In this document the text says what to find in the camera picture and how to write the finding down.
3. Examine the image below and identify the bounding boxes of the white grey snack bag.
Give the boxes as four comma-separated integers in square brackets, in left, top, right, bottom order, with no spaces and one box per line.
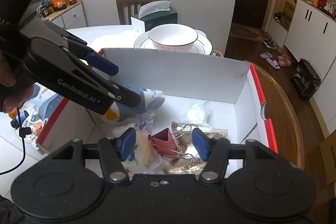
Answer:
[101,84,166,123]

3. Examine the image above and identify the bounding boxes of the gold foil snack packet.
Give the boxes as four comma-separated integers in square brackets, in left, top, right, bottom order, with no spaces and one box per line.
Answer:
[162,122,228,174]

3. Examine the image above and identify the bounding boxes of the blueberry cake packet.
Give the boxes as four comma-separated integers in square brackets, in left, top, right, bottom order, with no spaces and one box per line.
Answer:
[102,111,162,175]

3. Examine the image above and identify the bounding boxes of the clear plastic bag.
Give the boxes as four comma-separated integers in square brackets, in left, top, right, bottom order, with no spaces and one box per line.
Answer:
[181,101,214,126]

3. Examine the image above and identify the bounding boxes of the pink binder clip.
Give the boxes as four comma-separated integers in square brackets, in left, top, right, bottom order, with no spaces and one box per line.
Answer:
[148,123,194,159]

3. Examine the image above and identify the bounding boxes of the chicken sausage white pouch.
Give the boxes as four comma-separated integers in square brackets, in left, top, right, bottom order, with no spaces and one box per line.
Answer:
[21,103,49,151]

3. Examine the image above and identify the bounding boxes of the orange tangerine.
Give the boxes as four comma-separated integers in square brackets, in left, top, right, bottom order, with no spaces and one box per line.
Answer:
[8,108,18,119]

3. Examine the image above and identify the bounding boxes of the small brown bottle blue label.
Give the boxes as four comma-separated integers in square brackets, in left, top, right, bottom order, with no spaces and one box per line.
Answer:
[10,110,29,129]

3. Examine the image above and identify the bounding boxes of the person left hand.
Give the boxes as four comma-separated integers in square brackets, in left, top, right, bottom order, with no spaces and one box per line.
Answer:
[1,52,35,113]

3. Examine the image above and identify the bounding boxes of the white side cabinet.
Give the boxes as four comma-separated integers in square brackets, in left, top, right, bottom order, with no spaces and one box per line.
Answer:
[43,0,88,30]

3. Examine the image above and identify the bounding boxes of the red cardboard box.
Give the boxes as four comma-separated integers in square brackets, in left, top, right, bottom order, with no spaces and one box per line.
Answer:
[36,47,279,175]

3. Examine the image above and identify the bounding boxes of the wooden chair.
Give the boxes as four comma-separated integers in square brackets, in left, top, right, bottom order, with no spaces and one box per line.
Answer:
[116,0,168,25]

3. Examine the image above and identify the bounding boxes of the green white tissue box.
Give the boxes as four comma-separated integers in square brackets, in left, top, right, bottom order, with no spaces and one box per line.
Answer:
[130,0,178,34]

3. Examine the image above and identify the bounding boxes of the white bowl gold rim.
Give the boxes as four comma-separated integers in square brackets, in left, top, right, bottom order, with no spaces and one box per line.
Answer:
[148,24,198,52]

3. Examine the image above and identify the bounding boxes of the white plate stack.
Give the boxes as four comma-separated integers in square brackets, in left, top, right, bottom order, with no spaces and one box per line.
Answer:
[133,29,214,56]

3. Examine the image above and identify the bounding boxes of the purple slippers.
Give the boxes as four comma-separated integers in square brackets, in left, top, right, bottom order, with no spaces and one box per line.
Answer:
[260,52,280,70]

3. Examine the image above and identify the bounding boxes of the cardboard box on floor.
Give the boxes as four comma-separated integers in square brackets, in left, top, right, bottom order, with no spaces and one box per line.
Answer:
[319,131,336,185]

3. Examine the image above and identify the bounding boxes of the black shoe rack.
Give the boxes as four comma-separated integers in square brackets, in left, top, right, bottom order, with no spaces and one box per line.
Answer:
[290,59,321,101]

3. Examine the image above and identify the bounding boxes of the white tall cabinet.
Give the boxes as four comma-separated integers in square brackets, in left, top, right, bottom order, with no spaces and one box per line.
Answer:
[270,0,335,135]

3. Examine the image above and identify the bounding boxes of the black cable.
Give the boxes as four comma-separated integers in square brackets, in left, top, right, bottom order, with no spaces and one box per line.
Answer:
[0,107,32,176]

